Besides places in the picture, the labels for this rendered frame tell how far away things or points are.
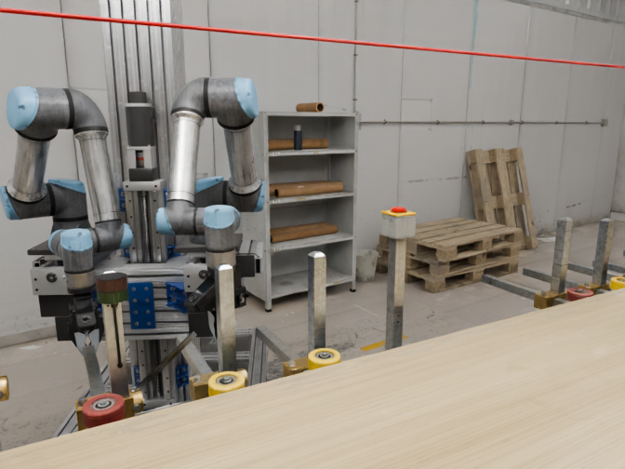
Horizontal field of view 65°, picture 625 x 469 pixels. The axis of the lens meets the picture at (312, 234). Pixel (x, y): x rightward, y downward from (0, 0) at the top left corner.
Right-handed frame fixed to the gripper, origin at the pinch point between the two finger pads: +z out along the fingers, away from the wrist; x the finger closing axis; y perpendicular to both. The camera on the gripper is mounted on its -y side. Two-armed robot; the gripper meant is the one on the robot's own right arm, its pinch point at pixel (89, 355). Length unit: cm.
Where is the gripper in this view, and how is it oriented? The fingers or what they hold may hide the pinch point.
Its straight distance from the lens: 155.1
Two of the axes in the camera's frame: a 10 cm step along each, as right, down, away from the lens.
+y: -4.8, -1.9, 8.6
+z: 0.0, 9.8, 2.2
